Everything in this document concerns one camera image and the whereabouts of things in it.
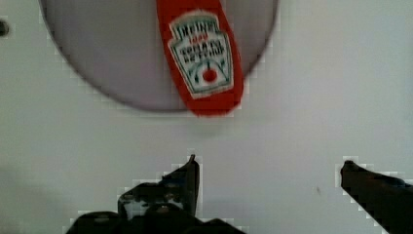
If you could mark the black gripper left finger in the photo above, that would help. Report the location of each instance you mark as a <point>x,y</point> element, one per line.
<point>179,188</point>

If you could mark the grey round plate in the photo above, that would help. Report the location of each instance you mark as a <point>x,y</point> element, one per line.
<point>115,45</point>

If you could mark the red plush ketchup bottle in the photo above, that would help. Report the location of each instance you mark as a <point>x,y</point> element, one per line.
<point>203,58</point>

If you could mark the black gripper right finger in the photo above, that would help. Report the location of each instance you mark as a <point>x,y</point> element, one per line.
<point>387,199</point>

